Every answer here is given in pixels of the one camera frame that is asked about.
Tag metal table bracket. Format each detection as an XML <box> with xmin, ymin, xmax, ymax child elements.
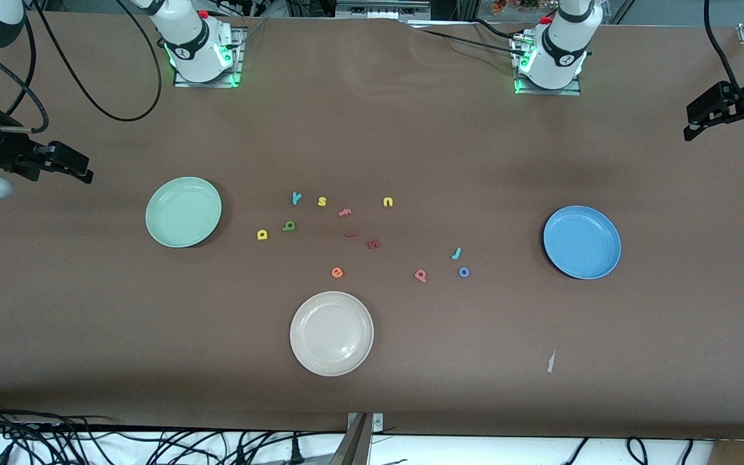
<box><xmin>328</xmin><ymin>412</ymin><xmax>384</xmax><ymax>465</ymax></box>

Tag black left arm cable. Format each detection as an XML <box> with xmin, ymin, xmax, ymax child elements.
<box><xmin>703</xmin><ymin>0</ymin><xmax>744</xmax><ymax>105</ymax></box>

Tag off-white plate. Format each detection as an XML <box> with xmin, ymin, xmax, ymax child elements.
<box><xmin>289</xmin><ymin>291</ymin><xmax>375</xmax><ymax>377</ymax></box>

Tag blue plate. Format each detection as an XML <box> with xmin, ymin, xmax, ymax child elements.
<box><xmin>543</xmin><ymin>205</ymin><xmax>623</xmax><ymax>280</ymax></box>

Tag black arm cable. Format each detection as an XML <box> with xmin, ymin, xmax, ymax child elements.
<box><xmin>0</xmin><ymin>0</ymin><xmax>163</xmax><ymax>134</ymax></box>
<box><xmin>703</xmin><ymin>0</ymin><xmax>744</xmax><ymax>105</ymax></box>

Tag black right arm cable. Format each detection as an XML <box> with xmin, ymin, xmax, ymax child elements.
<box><xmin>0</xmin><ymin>0</ymin><xmax>163</xmax><ymax>134</ymax></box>

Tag black cable on table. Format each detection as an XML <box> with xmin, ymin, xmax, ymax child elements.
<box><xmin>404</xmin><ymin>18</ymin><xmax>534</xmax><ymax>56</ymax></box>

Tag light green plate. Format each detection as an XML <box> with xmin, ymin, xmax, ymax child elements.
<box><xmin>145</xmin><ymin>176</ymin><xmax>223</xmax><ymax>249</ymax></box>

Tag grey metal equipment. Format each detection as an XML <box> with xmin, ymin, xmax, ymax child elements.
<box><xmin>335</xmin><ymin>0</ymin><xmax>432</xmax><ymax>20</ymax></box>

